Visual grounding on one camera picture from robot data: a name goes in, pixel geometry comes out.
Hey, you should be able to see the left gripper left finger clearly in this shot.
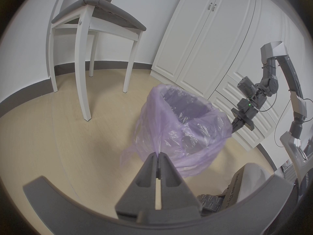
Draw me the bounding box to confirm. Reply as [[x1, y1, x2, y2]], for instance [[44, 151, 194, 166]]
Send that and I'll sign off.
[[115, 153, 158, 218]]

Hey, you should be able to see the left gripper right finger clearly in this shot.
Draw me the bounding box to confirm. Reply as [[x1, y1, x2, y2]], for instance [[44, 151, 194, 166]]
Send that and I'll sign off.
[[159, 153, 203, 215]]

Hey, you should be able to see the purple plastic bag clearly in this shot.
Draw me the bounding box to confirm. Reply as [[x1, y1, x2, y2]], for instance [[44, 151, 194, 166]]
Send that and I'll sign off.
[[119, 83, 233, 179]]

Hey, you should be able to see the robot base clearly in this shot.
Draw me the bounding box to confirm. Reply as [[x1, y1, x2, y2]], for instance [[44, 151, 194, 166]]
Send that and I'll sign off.
[[198, 163, 313, 213]]

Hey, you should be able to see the white trash bin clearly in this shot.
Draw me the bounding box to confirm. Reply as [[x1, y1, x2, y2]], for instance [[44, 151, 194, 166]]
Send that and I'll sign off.
[[137, 86, 224, 177]]

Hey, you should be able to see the white wardrobe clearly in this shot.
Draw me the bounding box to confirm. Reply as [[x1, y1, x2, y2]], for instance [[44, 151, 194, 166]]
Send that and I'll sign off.
[[150, 0, 304, 152]]

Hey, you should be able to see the white chair grey seat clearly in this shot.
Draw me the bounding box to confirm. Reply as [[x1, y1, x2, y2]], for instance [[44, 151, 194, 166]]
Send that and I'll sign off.
[[48, 0, 147, 122]]

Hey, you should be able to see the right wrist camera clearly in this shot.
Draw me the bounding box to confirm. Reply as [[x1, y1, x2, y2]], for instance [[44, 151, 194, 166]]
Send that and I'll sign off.
[[236, 76, 258, 99]]

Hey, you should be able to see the black cable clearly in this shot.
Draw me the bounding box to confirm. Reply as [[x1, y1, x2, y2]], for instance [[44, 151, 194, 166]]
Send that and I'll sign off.
[[274, 98, 294, 147]]

